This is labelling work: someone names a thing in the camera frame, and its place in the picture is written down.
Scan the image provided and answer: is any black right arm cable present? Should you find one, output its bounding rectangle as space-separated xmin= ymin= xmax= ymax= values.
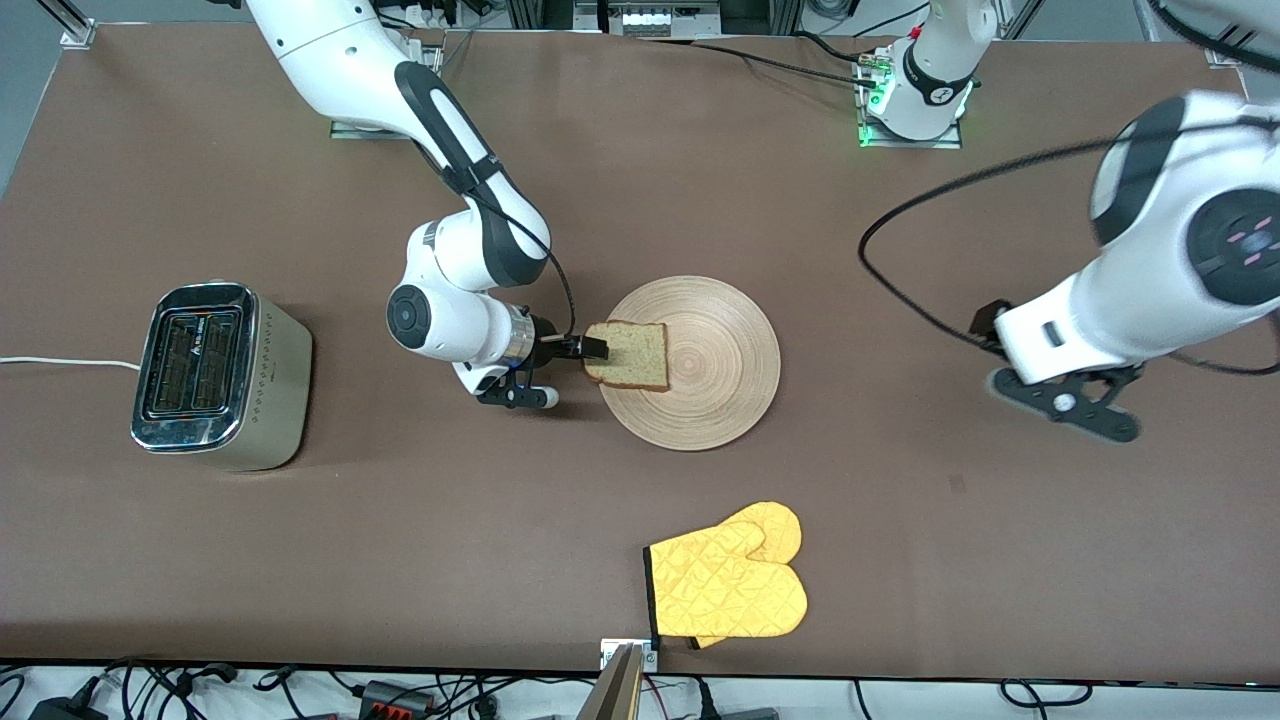
xmin=415 ymin=130 xmax=579 ymax=346

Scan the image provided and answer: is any black power adapter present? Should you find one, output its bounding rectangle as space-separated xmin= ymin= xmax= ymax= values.
xmin=30 ymin=690 xmax=107 ymax=720

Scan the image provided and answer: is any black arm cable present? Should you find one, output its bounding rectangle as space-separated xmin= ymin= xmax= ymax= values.
xmin=415 ymin=130 xmax=579 ymax=346
xmin=858 ymin=0 xmax=1280 ymax=379

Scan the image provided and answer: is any small white metal bracket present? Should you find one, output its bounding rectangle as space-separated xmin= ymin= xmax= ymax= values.
xmin=600 ymin=638 xmax=659 ymax=673

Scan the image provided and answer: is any grey electrical box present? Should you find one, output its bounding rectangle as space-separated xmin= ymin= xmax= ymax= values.
xmin=575 ymin=0 xmax=723 ymax=37

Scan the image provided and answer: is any yellow quilted oven mitt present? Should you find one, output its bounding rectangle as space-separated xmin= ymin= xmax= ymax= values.
xmin=690 ymin=502 xmax=803 ymax=651
xmin=643 ymin=520 xmax=809 ymax=641

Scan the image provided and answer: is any chrome two-slot toaster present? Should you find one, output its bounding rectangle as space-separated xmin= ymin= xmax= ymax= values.
xmin=130 ymin=282 xmax=313 ymax=472

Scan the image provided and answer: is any white power strip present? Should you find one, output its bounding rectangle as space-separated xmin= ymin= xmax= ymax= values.
xmin=385 ymin=0 xmax=463 ymax=31

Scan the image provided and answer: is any thick black table cable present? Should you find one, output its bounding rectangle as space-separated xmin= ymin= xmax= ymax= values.
xmin=795 ymin=30 xmax=867 ymax=64

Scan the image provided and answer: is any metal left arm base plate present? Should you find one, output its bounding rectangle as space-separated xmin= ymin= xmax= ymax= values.
xmin=858 ymin=50 xmax=966 ymax=151

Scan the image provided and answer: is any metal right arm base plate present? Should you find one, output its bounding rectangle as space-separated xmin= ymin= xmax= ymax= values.
xmin=330 ymin=118 xmax=423 ymax=141

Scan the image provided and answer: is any black floor cable loop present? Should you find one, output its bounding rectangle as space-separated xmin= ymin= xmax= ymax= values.
xmin=1000 ymin=680 xmax=1093 ymax=709

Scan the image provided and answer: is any thin black table cable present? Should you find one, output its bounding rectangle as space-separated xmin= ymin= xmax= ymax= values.
xmin=640 ymin=36 xmax=881 ymax=89

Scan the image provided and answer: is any round wooden plate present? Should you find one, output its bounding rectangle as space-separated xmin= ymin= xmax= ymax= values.
xmin=596 ymin=275 xmax=782 ymax=452

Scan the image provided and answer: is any white toaster power cord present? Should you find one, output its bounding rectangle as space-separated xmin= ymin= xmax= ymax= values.
xmin=0 ymin=356 xmax=141 ymax=372

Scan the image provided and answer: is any slice of brown bread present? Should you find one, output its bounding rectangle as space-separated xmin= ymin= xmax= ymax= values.
xmin=583 ymin=320 xmax=671 ymax=393

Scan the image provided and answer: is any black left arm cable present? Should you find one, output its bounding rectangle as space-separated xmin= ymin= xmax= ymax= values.
xmin=858 ymin=0 xmax=1280 ymax=379

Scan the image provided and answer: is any aluminium profile post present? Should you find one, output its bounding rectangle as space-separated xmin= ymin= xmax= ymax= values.
xmin=575 ymin=643 xmax=646 ymax=720

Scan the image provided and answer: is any black orange connector box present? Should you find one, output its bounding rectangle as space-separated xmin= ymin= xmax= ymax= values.
xmin=358 ymin=680 xmax=438 ymax=717

